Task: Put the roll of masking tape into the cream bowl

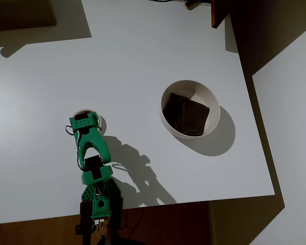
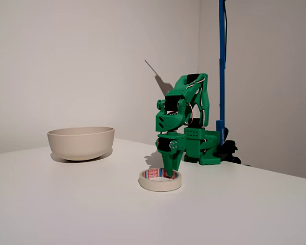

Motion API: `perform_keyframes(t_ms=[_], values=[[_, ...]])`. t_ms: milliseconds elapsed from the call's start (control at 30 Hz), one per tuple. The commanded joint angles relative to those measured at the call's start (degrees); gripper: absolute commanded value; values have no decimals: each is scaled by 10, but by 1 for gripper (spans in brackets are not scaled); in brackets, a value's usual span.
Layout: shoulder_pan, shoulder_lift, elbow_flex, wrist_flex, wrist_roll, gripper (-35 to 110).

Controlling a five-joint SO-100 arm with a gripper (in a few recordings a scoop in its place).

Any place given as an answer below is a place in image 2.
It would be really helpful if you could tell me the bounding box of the beige masking tape roll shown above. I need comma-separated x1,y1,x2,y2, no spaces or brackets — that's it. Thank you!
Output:
139,167,182,192

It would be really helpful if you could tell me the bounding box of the blue pole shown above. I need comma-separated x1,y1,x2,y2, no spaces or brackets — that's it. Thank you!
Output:
216,0,227,148

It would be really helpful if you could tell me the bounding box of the black cable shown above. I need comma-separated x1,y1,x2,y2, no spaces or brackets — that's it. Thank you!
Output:
223,0,228,120

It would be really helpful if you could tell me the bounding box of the beige bowl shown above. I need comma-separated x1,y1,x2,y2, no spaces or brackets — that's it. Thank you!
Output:
46,127,115,162

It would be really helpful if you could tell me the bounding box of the black pole clamp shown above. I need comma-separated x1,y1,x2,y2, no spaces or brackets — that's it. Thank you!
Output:
216,127,242,165

